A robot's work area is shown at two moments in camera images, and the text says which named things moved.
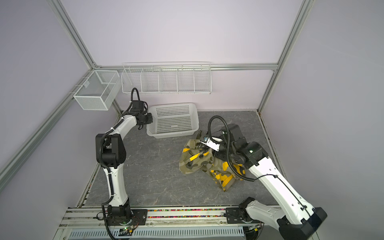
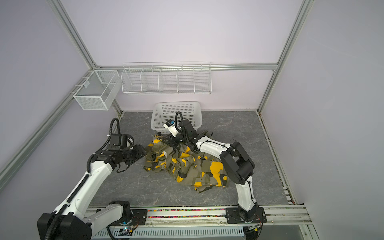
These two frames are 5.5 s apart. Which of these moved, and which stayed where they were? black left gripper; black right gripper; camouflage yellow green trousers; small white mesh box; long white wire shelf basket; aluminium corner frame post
Moved: black left gripper; black right gripper; camouflage yellow green trousers
Stayed: small white mesh box; long white wire shelf basket; aluminium corner frame post
